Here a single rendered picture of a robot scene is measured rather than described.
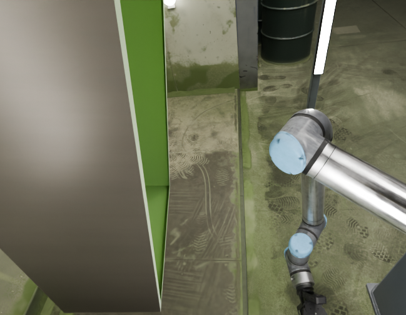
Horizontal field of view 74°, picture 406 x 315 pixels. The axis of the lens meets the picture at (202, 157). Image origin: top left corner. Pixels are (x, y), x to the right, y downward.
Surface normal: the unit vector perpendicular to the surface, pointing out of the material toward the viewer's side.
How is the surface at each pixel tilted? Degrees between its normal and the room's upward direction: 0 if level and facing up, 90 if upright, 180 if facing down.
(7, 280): 57
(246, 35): 90
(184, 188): 0
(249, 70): 90
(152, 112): 90
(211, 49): 90
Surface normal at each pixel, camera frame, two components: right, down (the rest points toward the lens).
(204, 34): -0.07, 0.71
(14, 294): 0.75, -0.42
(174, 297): -0.14, -0.70
